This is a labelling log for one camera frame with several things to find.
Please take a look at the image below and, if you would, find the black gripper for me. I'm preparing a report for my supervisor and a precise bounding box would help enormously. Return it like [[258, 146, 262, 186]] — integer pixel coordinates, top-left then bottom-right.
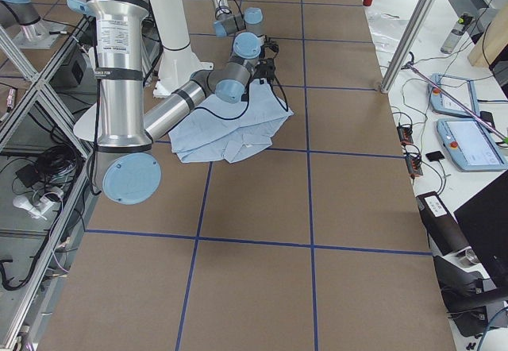
[[260, 35, 279, 59], [252, 59, 276, 85]]

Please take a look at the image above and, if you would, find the light blue button-up shirt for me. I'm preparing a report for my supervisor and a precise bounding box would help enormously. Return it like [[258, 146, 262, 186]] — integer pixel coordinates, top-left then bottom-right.
[[169, 80, 293, 163]]

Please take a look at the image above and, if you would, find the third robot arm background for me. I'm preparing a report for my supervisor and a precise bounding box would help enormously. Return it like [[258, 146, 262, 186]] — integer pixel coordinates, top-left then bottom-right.
[[1, 0, 64, 49]]

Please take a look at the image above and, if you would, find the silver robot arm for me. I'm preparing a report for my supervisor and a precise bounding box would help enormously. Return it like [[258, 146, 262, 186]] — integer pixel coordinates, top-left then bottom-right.
[[211, 0, 279, 58], [67, 0, 264, 205]]

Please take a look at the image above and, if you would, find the pink violet rod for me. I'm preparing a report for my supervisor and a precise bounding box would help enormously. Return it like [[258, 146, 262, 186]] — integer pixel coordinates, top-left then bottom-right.
[[402, 62, 508, 144]]

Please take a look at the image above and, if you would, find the orange circuit board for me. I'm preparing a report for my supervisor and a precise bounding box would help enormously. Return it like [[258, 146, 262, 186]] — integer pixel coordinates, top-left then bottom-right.
[[397, 125, 414, 145]]

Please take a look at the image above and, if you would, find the clear water bottle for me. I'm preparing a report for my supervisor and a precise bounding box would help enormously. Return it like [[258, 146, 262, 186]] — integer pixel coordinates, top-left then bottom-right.
[[441, 12, 475, 54]]

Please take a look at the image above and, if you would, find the far blue teach pendant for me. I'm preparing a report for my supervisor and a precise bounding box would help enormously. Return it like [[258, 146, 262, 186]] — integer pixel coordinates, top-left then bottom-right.
[[428, 73, 479, 117]]

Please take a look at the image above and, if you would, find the blue teach pendant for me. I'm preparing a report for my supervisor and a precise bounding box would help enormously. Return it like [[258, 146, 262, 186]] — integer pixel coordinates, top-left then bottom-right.
[[436, 118, 507, 172], [428, 73, 479, 117]]

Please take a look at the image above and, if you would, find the wooden board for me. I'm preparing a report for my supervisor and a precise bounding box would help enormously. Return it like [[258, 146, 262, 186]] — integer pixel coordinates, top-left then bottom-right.
[[468, 5, 507, 68]]

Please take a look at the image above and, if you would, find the near blue teach pendant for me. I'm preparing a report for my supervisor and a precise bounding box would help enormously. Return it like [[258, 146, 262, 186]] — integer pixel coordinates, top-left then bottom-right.
[[436, 118, 507, 172]]

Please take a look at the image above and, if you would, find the white power strip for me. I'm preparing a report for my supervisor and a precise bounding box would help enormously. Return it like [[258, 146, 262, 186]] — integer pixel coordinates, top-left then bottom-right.
[[13, 194, 56, 220]]

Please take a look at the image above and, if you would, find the black monitor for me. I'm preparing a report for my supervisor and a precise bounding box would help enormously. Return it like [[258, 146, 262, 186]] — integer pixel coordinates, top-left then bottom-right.
[[454, 172, 508, 287]]

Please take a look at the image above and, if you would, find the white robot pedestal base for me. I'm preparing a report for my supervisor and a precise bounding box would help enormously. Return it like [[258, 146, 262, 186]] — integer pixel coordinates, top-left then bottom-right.
[[150, 0, 214, 98]]

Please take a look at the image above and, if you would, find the grey aluminium frame post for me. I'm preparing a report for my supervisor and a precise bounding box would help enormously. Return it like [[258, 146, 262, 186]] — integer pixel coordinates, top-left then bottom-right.
[[379, 0, 435, 94]]

